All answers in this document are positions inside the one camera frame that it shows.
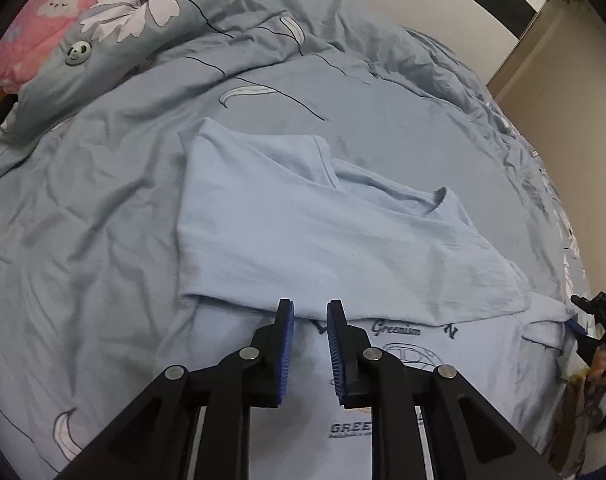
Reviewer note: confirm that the person's right hand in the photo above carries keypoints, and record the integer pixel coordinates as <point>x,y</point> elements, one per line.
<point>602,362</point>

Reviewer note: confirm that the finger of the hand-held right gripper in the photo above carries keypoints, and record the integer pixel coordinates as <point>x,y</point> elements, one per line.
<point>576,329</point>
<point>603,305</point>

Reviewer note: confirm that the blue floral duvet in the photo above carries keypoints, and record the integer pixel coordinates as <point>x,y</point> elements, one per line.
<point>83,240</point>

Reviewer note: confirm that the pink patterned pillow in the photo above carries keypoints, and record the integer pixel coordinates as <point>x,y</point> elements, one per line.
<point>38,25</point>

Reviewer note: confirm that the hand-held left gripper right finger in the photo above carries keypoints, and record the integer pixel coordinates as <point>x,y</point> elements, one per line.
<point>334,355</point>

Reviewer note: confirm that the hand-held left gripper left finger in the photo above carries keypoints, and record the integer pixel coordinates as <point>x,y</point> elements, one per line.
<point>285,350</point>

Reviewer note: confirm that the light blue t-shirt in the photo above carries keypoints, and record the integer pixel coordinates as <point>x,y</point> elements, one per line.
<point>308,220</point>

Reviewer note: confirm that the cream door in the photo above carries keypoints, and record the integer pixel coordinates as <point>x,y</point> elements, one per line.
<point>548,70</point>

